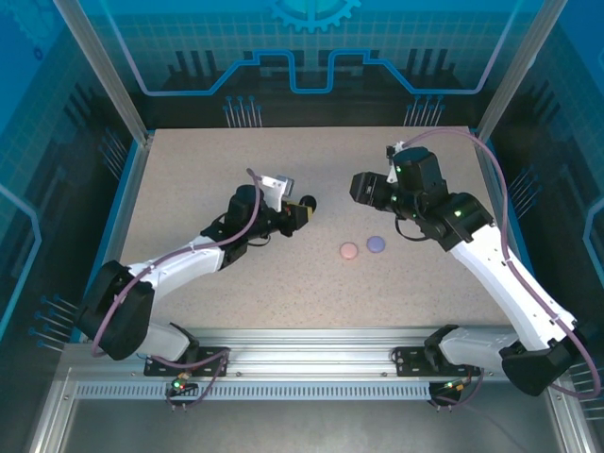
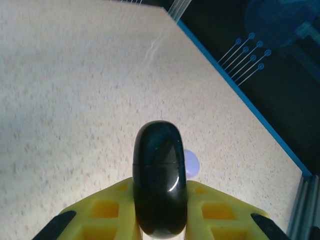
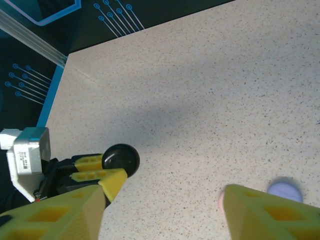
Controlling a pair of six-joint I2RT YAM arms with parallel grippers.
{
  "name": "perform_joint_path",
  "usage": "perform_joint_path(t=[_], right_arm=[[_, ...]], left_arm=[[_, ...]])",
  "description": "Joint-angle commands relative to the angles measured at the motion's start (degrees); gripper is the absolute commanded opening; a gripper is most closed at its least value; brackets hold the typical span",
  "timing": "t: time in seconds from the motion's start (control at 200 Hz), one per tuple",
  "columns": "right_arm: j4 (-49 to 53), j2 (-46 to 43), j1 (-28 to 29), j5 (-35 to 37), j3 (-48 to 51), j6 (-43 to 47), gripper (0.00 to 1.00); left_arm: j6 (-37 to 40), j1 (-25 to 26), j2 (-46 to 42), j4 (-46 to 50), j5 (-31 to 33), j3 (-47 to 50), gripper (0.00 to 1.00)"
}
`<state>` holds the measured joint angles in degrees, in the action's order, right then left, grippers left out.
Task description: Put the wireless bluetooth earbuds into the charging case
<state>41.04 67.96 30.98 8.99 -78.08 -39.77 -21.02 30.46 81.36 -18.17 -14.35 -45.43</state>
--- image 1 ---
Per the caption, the aluminium frame cross beam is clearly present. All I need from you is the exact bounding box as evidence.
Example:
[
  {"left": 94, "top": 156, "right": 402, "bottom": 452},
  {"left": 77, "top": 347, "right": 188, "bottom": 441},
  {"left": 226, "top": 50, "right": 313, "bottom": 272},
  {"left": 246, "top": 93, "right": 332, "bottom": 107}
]
[{"left": 60, "top": 327, "right": 562, "bottom": 383}]

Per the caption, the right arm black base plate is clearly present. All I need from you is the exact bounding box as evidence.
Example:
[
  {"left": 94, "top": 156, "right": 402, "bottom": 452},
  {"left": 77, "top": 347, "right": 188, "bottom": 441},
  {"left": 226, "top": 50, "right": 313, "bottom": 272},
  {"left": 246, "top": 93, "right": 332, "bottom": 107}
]
[{"left": 394, "top": 346, "right": 482, "bottom": 378}]

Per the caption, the small connector board with LED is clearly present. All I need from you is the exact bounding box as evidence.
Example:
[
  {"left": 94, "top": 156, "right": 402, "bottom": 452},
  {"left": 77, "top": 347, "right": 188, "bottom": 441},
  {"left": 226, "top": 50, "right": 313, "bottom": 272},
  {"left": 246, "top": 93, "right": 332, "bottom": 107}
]
[
  {"left": 164, "top": 371, "right": 199, "bottom": 397},
  {"left": 429, "top": 377, "right": 474, "bottom": 402}
]

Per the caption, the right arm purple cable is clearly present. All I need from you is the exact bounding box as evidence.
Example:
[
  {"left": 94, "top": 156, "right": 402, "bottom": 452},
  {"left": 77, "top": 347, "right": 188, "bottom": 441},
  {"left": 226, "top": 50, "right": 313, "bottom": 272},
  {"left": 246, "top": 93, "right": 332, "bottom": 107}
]
[{"left": 399, "top": 126, "right": 596, "bottom": 412}]

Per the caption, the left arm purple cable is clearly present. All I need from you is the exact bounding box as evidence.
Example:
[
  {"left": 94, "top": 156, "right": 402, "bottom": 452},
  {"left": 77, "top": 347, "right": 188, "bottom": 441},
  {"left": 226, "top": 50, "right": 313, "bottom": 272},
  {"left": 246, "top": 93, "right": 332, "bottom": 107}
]
[{"left": 90, "top": 167, "right": 261, "bottom": 411}]

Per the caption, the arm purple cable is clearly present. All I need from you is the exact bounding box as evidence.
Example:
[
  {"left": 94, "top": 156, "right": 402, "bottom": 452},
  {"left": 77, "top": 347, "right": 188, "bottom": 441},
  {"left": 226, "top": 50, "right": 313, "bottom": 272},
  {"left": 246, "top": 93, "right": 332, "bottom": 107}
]
[
  {"left": 399, "top": 126, "right": 596, "bottom": 412},
  {"left": 90, "top": 167, "right": 261, "bottom": 411}
]

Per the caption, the aluminium blue side rail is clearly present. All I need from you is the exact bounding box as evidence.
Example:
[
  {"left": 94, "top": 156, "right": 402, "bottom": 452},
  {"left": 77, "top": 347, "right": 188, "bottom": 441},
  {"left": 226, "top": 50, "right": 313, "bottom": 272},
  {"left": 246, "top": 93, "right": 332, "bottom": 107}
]
[
  {"left": 471, "top": 129, "right": 556, "bottom": 344},
  {"left": 70, "top": 134, "right": 155, "bottom": 344}
]

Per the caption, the aluminium lower frame rail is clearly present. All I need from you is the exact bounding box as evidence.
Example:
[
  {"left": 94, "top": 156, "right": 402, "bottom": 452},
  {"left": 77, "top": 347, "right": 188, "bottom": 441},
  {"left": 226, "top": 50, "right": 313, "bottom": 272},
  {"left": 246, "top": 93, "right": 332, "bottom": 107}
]
[
  {"left": 25, "top": 367, "right": 79, "bottom": 453},
  {"left": 545, "top": 372, "right": 589, "bottom": 453}
]

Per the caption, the aluminium frame post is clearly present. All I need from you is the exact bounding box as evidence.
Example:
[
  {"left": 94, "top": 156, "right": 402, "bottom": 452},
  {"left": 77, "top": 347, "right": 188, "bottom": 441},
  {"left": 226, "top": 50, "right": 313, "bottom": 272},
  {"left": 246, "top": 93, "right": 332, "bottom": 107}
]
[
  {"left": 474, "top": 0, "right": 570, "bottom": 143},
  {"left": 51, "top": 0, "right": 155, "bottom": 143}
]

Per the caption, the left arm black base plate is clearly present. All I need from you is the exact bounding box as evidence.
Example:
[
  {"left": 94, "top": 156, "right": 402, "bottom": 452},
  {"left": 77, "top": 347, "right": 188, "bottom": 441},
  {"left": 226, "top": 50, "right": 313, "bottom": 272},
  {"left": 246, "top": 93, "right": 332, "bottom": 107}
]
[{"left": 143, "top": 345, "right": 232, "bottom": 378}]

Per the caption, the slotted grey cable duct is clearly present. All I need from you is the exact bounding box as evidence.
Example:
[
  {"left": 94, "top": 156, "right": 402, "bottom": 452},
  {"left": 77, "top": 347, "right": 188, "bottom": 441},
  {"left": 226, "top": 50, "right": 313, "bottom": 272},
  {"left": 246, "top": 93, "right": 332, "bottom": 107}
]
[{"left": 74, "top": 382, "right": 435, "bottom": 402}]

